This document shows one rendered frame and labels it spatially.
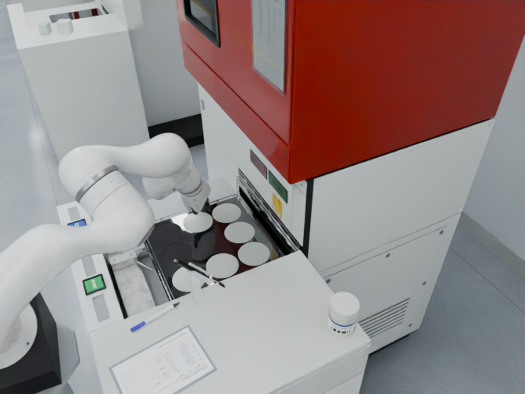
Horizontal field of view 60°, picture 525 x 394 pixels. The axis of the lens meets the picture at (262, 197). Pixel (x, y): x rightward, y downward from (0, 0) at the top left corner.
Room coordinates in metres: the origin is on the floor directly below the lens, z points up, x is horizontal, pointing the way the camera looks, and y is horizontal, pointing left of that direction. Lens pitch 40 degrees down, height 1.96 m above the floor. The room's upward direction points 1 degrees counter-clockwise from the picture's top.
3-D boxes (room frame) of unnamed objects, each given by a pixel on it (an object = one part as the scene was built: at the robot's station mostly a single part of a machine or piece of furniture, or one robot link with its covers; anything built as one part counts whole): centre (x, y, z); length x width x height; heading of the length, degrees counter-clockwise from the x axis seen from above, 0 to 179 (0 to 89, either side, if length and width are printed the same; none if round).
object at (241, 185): (1.14, -0.01, 0.89); 0.44 x 0.02 x 0.10; 26
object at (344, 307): (0.67, -0.19, 1.01); 0.07 x 0.07 x 0.10
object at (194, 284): (0.76, 0.16, 1.03); 0.06 x 0.04 x 0.13; 116
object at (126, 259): (0.97, 0.44, 0.89); 0.08 x 0.03 x 0.03; 116
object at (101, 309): (0.93, 0.53, 0.89); 0.55 x 0.09 x 0.14; 26
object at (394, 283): (1.46, -0.25, 0.41); 0.82 x 0.71 x 0.82; 26
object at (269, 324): (0.64, 0.09, 0.89); 0.62 x 0.35 x 0.14; 116
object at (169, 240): (1.03, 0.17, 0.90); 0.34 x 0.34 x 0.01; 26
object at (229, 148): (1.30, 0.06, 1.02); 0.82 x 0.03 x 0.40; 26
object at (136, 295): (0.90, 0.40, 0.87); 0.36 x 0.08 x 0.03; 26
